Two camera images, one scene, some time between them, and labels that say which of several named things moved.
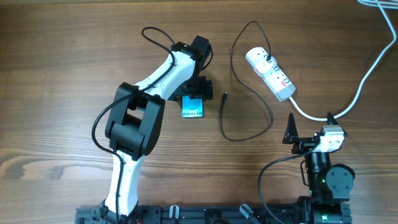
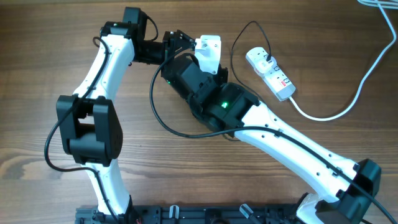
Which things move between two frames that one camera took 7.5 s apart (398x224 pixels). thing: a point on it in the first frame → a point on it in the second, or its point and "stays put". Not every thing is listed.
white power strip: x=270 y=71 stays put
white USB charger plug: x=263 y=66 stays put
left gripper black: x=204 y=89 → x=179 y=40
